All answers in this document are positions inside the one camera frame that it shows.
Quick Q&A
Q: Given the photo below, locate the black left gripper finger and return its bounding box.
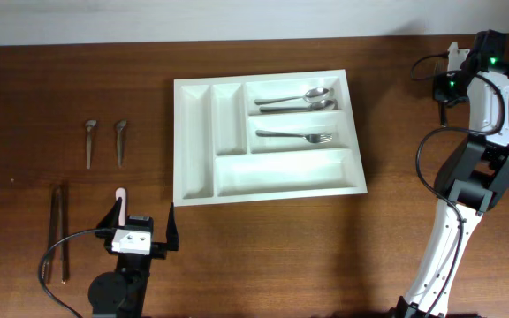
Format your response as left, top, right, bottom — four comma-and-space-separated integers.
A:
165, 203, 179, 252
96, 198, 123, 229

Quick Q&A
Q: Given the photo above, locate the large steel spoon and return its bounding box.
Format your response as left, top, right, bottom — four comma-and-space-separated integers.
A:
254, 87, 335, 105
259, 99, 338, 113

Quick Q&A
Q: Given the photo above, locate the steel fork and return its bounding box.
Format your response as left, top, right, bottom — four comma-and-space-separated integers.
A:
432, 61, 448, 127
255, 130, 333, 144

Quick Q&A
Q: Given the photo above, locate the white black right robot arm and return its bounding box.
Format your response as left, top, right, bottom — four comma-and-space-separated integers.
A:
388, 30, 509, 317

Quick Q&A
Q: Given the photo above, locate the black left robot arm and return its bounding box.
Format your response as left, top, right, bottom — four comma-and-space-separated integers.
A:
87, 198, 179, 318

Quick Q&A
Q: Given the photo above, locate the small metal spoon right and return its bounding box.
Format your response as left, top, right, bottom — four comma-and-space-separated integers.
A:
115, 119, 127, 168

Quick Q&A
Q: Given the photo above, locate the small metal spoon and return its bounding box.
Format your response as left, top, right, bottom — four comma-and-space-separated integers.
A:
85, 119, 97, 170
115, 119, 127, 168

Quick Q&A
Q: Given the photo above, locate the small metal spoon left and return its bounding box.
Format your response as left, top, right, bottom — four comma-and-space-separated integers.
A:
85, 119, 97, 170

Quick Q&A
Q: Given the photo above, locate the white plastic cutlery tray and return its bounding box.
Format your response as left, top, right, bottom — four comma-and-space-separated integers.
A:
173, 70, 368, 207

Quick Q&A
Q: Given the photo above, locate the black left camera cable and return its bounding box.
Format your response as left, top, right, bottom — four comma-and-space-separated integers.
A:
37, 227, 117, 318

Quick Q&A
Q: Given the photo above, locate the pink handled utensil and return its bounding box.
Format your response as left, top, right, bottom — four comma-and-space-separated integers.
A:
115, 187, 126, 227

